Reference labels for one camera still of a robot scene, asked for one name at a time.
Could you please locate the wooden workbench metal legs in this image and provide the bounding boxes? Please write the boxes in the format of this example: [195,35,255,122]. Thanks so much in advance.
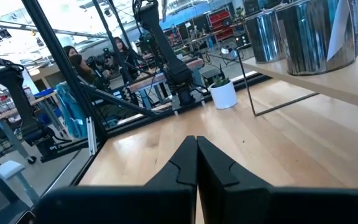
[0,90,62,166]

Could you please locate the white round planter pot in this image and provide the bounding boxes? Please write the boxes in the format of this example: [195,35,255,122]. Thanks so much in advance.
[209,79,239,110]

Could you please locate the white flat bracket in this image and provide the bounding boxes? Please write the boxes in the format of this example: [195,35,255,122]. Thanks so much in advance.
[85,116,98,156]

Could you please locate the person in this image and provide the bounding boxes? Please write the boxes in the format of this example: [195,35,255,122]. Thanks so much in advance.
[68,54,112,94]
[62,45,81,60]
[112,36,141,82]

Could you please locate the reddish workbench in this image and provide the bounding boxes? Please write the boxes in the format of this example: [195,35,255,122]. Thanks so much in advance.
[129,58,205,110]

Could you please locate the wooden shelf black metal legs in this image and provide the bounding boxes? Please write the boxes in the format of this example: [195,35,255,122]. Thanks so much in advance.
[236,46,358,118]

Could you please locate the black rig frame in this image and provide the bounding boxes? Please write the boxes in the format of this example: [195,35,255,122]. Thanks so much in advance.
[0,0,273,187]

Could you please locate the red storage bin rack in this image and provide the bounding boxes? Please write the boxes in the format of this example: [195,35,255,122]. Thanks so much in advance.
[208,9,233,41]

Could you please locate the green succulent plant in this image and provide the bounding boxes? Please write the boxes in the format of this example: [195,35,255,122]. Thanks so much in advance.
[211,63,232,88]

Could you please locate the blue cloth bundle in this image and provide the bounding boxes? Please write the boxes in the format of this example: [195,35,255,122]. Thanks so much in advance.
[55,81,89,140]

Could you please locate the white stool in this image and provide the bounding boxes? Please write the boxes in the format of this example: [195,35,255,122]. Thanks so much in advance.
[0,159,40,206]

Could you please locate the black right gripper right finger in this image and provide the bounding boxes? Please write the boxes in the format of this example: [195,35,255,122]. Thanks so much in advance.
[196,136,358,224]

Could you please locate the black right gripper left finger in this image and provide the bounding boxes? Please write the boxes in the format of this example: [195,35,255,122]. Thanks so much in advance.
[35,135,198,224]

